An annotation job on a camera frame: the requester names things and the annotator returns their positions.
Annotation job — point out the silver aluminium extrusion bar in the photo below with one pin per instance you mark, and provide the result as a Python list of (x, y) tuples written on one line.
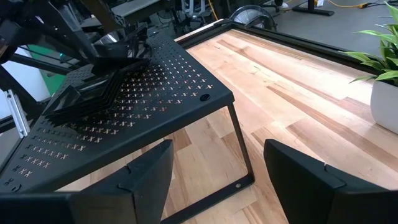
[(17, 113)]

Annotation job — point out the large black wavy square plate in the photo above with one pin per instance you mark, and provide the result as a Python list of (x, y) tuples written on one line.
[(124, 69), (109, 39)]

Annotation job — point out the black floor stand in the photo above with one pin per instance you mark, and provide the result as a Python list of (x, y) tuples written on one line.
[(312, 12)]

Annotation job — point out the green plant in white pot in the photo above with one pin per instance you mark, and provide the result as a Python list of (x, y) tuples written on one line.
[(385, 105)]

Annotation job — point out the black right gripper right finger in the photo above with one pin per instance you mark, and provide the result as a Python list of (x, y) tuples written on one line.
[(311, 199)]

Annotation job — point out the black perforated metal riser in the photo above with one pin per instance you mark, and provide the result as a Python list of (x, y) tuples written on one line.
[(217, 93)]

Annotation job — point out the black metal floor fan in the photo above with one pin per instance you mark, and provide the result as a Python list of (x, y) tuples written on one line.
[(252, 17)]

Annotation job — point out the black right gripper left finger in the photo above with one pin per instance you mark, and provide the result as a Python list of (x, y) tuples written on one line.
[(109, 202)]

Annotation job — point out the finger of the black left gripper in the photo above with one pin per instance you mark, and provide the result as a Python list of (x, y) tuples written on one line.
[(136, 40)]

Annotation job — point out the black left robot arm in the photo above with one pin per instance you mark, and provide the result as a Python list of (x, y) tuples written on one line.
[(59, 11)]

